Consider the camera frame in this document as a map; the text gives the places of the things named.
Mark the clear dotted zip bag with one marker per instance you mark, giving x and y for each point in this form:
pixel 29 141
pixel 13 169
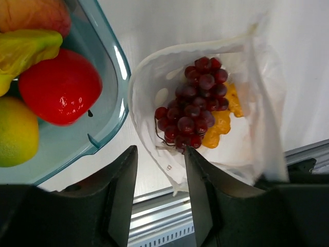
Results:
pixel 252 148

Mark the teal plastic fruit basket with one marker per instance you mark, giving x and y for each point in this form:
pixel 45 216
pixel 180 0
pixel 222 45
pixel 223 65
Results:
pixel 91 36

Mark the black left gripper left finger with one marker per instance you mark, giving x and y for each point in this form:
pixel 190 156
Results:
pixel 95 211

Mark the aluminium table rail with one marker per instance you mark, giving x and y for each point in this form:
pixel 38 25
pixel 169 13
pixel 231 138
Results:
pixel 159 218

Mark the yellow banana bunch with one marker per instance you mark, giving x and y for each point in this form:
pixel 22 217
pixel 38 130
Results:
pixel 24 48

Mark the dark red grape bunch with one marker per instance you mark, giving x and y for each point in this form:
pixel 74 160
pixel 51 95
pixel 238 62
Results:
pixel 187 118

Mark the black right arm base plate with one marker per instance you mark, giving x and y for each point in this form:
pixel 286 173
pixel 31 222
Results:
pixel 302 167

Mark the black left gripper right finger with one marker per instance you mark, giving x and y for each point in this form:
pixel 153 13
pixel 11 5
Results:
pixel 228 212

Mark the bright red apple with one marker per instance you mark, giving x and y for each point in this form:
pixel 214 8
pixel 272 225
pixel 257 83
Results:
pixel 62 89

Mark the peach coloured fruit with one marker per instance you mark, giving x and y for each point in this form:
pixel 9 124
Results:
pixel 50 15

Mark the yellow ginger root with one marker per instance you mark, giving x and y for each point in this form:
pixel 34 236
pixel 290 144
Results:
pixel 223 121

